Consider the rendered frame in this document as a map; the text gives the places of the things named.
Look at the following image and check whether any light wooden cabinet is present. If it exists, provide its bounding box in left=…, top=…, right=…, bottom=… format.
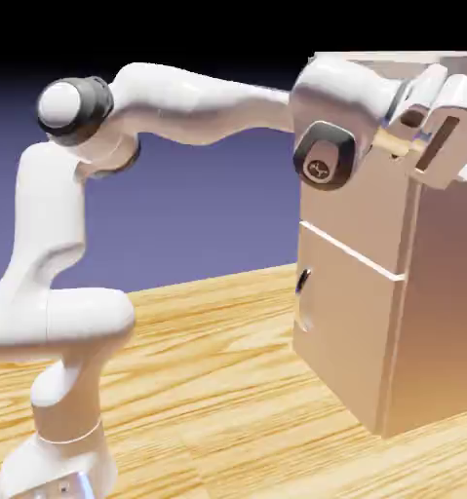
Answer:
left=292, top=50, right=467, bottom=441

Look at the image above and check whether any wooden door with visible handle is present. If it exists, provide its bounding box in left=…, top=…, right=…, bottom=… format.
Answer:
left=292, top=220, right=407, bottom=439

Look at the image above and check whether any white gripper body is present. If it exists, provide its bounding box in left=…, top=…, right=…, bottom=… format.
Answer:
left=409, top=72, right=467, bottom=191

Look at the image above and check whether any curved shiny metal handle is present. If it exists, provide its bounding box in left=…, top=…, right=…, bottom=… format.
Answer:
left=293, top=267, right=315, bottom=333

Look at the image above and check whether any plain wooden cabinet door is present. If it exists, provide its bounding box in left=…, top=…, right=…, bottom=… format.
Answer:
left=298, top=130, right=415, bottom=283

